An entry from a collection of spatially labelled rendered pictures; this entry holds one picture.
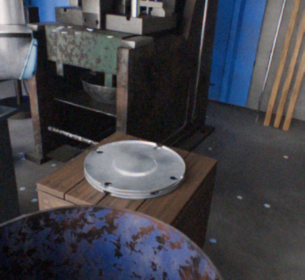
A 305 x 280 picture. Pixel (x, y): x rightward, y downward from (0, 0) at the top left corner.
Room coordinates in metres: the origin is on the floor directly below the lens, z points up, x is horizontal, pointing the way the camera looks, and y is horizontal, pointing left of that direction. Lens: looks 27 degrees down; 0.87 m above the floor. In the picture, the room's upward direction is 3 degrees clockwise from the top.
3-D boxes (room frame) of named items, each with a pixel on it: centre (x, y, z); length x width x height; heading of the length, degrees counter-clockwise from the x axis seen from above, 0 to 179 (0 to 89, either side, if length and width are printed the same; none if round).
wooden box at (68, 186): (0.87, 0.02, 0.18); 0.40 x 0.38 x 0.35; 153
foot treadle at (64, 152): (1.51, 0.22, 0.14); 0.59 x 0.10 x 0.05; 150
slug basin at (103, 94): (1.63, 0.15, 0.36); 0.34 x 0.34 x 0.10
